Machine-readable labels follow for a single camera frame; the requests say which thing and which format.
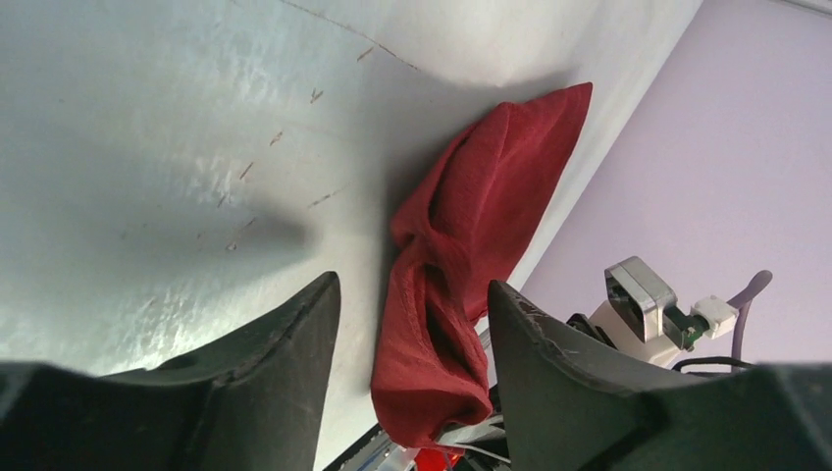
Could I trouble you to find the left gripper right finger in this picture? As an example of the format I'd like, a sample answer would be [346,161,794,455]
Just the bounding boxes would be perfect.
[488,281,831,470]

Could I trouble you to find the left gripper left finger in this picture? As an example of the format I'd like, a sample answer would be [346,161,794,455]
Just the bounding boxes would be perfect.
[1,272,340,470]

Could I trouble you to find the red cloth napkin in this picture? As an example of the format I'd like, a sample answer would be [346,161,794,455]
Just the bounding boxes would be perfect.
[370,82,593,448]

